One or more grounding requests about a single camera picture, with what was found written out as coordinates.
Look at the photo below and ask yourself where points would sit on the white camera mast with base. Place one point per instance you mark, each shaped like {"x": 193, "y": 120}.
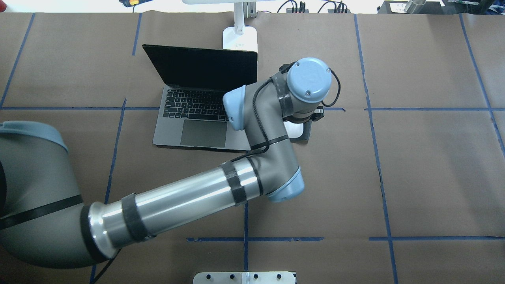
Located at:
{"x": 246, "y": 277}

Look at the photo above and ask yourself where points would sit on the grey laptop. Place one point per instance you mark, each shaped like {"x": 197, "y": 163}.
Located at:
{"x": 191, "y": 113}

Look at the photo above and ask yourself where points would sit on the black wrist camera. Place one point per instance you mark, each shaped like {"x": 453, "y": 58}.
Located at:
{"x": 318, "y": 114}

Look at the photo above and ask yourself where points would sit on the white computer mouse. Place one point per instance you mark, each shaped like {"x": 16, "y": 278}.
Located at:
{"x": 294, "y": 130}

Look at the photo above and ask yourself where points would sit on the silver metal cylinder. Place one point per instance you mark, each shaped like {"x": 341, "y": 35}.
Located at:
{"x": 414, "y": 6}

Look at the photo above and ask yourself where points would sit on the white desk lamp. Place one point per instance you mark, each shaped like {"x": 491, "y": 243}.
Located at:
{"x": 240, "y": 36}

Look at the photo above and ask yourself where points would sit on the black mouse pad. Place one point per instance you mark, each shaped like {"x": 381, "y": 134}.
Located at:
{"x": 305, "y": 135}

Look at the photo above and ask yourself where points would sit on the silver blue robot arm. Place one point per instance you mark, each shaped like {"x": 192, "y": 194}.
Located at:
{"x": 44, "y": 221}

